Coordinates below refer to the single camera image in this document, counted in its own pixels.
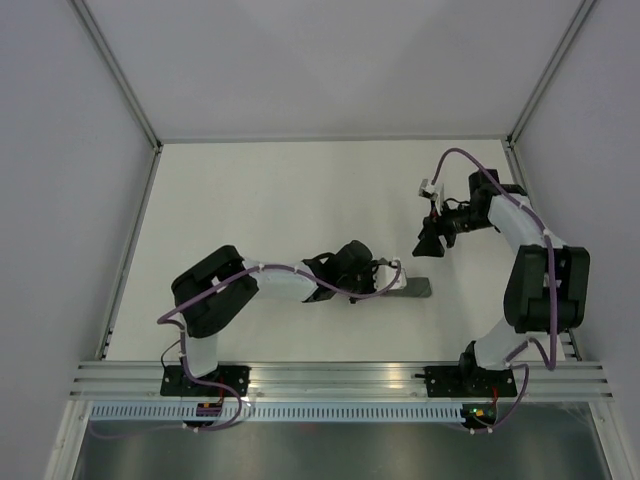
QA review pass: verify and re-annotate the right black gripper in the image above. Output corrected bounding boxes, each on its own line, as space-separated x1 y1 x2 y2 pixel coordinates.
411 199 492 259

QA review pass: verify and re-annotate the grey cloth napkin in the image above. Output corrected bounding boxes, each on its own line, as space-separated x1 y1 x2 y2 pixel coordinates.
384 277 432 299

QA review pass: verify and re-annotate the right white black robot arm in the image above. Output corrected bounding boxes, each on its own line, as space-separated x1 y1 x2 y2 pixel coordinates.
412 169 590 395

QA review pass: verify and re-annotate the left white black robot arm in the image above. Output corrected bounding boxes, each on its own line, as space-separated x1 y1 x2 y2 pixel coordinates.
171 240 402 396

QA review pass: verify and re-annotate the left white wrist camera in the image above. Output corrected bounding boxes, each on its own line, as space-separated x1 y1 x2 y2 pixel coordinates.
373 258 407 293

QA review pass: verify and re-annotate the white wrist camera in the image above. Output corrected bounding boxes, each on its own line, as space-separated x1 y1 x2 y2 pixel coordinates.
373 258 407 293
418 178 445 215

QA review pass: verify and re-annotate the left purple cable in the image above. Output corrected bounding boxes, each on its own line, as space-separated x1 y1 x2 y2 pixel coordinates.
89 259 404 441

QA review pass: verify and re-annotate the purple cable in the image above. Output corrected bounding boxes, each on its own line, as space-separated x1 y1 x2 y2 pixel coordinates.
89 259 404 441
432 147 559 435

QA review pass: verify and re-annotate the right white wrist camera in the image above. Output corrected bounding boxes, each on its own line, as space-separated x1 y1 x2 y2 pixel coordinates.
418 178 445 215

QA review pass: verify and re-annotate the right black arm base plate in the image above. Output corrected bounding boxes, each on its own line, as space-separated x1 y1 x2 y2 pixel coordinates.
415 365 518 399

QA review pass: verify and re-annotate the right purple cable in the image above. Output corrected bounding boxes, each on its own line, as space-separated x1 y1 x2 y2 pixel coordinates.
432 147 559 435

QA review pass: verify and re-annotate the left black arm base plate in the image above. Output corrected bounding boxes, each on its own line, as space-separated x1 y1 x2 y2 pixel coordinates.
160 365 250 398

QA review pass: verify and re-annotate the white slotted cable duct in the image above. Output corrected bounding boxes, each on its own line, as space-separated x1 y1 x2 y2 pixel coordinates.
90 401 464 423

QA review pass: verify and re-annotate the right aluminium frame post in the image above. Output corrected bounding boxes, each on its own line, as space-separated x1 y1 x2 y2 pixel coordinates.
505 0 599 148

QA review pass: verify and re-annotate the aluminium frame post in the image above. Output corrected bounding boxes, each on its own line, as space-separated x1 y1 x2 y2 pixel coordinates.
68 0 162 152
505 0 599 148

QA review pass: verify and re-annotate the aluminium front rail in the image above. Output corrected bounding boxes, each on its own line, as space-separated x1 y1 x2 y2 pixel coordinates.
67 361 613 403

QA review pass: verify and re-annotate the left aluminium frame post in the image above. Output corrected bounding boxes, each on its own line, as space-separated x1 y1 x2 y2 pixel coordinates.
68 0 162 152

